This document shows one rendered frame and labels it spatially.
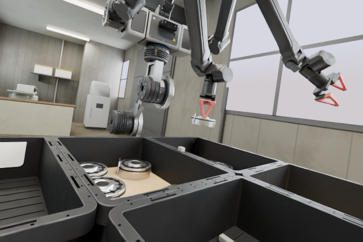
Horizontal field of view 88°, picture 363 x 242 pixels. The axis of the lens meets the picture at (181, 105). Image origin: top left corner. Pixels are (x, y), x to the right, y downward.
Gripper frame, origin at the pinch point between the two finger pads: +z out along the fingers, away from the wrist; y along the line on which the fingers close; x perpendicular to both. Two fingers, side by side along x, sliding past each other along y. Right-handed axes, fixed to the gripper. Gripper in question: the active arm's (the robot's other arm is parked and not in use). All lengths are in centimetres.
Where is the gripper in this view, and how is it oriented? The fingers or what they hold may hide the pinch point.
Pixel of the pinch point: (204, 115)
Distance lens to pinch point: 80.2
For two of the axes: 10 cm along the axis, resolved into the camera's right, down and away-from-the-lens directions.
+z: -1.8, 9.8, -0.4
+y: 0.7, 0.5, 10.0
